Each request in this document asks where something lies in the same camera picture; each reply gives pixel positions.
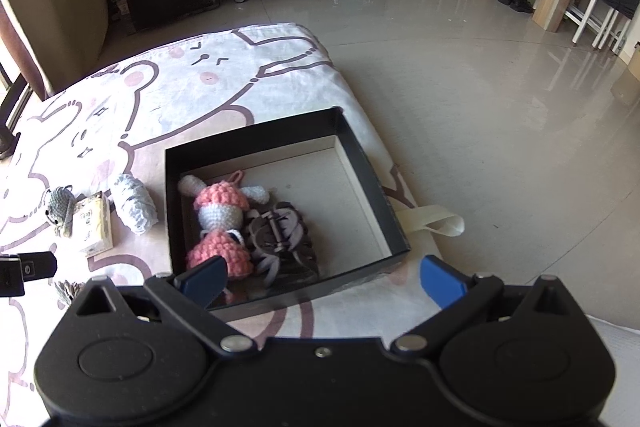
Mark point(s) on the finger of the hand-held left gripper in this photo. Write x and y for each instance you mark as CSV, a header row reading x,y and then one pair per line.
x,y
35,266

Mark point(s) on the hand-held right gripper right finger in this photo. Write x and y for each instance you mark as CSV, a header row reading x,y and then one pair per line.
x,y
442,283

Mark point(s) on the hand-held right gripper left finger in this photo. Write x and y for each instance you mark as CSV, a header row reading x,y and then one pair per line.
x,y
202,281

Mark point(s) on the black cardboard box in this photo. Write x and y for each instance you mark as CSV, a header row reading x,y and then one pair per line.
x,y
372,187

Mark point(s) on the grey tassel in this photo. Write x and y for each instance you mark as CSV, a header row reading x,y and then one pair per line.
x,y
67,291

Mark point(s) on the grey crochet mouse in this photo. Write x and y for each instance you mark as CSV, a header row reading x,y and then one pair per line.
x,y
59,209

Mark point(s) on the small cream packet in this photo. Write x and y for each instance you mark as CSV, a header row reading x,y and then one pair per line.
x,y
92,224

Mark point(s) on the pink crochet bunny doll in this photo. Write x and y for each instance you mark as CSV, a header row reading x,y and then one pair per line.
x,y
220,207

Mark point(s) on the white crochet pouch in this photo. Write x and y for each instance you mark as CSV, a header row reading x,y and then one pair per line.
x,y
134,204

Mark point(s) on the white cushion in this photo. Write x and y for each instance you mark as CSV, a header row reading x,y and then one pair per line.
x,y
617,357

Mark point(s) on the brown cardboard box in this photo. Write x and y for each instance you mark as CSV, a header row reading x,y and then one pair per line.
x,y
629,74

